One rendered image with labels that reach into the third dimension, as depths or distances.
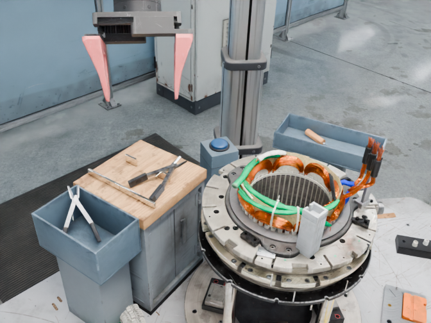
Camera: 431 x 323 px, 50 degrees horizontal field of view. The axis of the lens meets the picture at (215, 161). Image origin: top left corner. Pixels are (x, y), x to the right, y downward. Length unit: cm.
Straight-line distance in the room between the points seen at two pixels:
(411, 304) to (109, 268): 67
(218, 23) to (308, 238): 251
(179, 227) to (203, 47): 220
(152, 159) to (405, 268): 68
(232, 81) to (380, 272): 60
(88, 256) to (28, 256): 152
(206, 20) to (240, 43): 187
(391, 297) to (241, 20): 74
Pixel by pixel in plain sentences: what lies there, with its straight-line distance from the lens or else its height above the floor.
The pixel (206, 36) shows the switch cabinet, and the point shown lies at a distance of 310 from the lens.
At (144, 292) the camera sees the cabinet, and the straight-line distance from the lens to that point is 104.
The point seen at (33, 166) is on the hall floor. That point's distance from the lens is 294.
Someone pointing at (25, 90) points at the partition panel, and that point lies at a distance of 310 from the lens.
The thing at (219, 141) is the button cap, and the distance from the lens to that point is 111.
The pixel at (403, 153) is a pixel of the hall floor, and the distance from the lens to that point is 321.
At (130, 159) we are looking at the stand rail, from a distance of 100.
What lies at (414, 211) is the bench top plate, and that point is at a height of 78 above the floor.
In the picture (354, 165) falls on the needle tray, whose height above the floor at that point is 104.
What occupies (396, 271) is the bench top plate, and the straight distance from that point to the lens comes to 126.
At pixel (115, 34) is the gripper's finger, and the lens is 61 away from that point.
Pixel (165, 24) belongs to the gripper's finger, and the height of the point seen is 147.
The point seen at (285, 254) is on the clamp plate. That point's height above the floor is 110.
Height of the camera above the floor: 166
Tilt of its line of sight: 36 degrees down
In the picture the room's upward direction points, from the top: 2 degrees clockwise
